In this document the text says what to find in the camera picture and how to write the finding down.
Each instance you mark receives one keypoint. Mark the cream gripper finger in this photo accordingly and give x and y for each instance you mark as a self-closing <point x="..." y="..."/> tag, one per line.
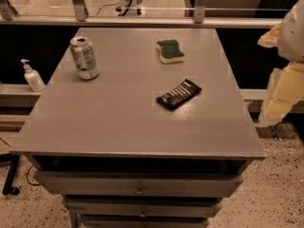
<point x="270" y="38"/>
<point x="285" y="89"/>

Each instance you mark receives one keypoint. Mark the black rxbar chocolate bar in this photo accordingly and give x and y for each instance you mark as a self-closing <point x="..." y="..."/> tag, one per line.
<point x="179" y="95"/>

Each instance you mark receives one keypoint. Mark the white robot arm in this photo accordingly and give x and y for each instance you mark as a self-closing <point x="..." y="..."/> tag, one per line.
<point x="291" y="36"/>

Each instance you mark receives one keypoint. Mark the green yellow sponge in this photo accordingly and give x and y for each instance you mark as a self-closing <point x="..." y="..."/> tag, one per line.
<point x="170" y="52"/>

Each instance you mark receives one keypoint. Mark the green white soda can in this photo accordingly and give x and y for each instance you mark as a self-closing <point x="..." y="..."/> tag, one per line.
<point x="83" y="56"/>

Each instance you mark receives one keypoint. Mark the grey drawer cabinet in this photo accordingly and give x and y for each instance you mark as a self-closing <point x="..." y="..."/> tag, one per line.
<point x="113" y="124"/>

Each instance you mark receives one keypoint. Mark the bottom grey drawer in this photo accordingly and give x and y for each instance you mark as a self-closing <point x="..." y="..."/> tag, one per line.
<point x="133" y="222"/>

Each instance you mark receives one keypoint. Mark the grey drawer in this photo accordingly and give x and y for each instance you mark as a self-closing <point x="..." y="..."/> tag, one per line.
<point x="148" y="207"/>
<point x="139" y="185"/>
<point x="133" y="222"/>

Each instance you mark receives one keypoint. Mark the middle grey drawer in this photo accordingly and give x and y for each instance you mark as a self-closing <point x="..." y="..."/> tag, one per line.
<point x="148" y="207"/>

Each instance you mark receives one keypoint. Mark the white pump soap bottle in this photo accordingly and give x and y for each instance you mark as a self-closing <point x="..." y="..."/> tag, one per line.
<point x="32" y="76"/>

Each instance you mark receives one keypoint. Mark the top grey drawer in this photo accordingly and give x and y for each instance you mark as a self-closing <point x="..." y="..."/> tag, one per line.
<point x="139" y="185"/>

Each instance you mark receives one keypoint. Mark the metal window railing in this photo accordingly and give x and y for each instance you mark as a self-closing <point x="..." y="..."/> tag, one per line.
<point x="101" y="13"/>

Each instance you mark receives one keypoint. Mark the black stand leg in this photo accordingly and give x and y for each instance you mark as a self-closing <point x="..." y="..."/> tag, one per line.
<point x="13" y="160"/>

